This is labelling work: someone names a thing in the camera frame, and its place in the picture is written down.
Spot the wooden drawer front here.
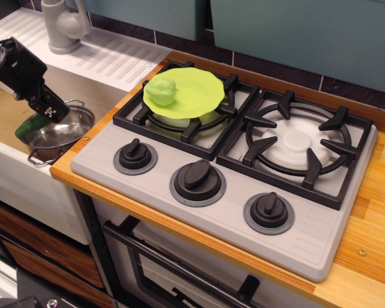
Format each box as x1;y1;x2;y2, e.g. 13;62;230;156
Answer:
0;201;114;307

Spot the green toy cauliflower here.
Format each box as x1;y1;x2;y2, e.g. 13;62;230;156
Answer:
145;78;176;106

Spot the black stove knob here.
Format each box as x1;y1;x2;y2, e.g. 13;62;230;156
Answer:
113;138;158;176
169;159;227;207
243;192;295;235

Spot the grey stove top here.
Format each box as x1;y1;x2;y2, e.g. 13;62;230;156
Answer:
69;60;379;283

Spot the black oven door handle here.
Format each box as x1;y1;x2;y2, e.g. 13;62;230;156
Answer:
102;216;260;307

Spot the white right burner cap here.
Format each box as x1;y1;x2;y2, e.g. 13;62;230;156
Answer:
262;118;332;170

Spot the black burner grate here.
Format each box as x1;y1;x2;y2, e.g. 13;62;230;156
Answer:
217;90;373;210
113;61;261;160

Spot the black left burner grate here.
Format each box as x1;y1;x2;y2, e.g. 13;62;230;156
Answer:
113;61;261;160

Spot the black right burner grate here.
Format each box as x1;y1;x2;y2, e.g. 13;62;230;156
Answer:
217;90;373;210

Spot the white sink unit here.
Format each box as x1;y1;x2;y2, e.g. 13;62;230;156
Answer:
0;8;169;244

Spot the black middle stove knob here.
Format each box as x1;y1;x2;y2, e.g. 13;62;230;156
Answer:
169;159;227;207

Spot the black left stove knob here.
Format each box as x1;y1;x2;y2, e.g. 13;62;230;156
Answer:
113;138;158;176

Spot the grey toy faucet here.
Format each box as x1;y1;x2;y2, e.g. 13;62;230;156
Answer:
41;0;91;55

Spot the black right stove knob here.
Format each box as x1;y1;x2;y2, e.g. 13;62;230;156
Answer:
243;192;295;235

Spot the stainless steel pot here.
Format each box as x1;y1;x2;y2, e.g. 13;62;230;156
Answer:
19;99;95;166

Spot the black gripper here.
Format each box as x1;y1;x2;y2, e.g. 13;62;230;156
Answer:
0;37;70;123

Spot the lime green plate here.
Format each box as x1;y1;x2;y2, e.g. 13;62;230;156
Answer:
143;67;225;119

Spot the green toy pickle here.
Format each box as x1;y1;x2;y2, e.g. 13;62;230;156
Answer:
15;114;51;139

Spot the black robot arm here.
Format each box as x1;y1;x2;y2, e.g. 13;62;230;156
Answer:
0;37;69;123

